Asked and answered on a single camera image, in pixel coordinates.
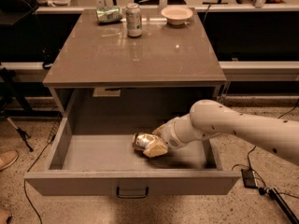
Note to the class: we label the grey cabinet with glossy top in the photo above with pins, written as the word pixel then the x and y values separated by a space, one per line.
pixel 163 57

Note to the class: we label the upright white green can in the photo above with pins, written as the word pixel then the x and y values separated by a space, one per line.
pixel 133 20

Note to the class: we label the white bowl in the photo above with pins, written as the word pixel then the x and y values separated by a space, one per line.
pixel 176 15

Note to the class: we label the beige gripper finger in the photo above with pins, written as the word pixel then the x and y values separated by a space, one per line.
pixel 154 148
pixel 158 131

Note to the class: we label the white label under countertop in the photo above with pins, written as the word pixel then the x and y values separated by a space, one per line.
pixel 103 92

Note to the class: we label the brown shoe lower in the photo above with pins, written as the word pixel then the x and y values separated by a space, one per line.
pixel 5 215

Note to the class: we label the open grey top drawer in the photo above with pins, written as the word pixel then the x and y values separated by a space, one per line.
pixel 92 153

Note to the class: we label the brown shoe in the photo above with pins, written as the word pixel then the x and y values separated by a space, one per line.
pixel 8 158
pixel 5 215

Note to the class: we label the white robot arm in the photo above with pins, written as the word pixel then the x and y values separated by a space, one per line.
pixel 208 118

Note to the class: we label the black drawer handle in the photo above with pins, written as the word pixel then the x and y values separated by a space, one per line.
pixel 132 193

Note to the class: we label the brown shoe upper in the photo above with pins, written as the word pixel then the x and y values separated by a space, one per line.
pixel 8 158

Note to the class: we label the crushed orange soda can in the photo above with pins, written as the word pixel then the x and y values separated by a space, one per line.
pixel 142 140

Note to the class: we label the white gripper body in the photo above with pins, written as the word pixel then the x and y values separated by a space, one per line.
pixel 170 135

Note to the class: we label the green can lying down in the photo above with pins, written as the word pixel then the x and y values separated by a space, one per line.
pixel 108 14

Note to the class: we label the black power adapter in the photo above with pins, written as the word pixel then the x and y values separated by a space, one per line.
pixel 248 179

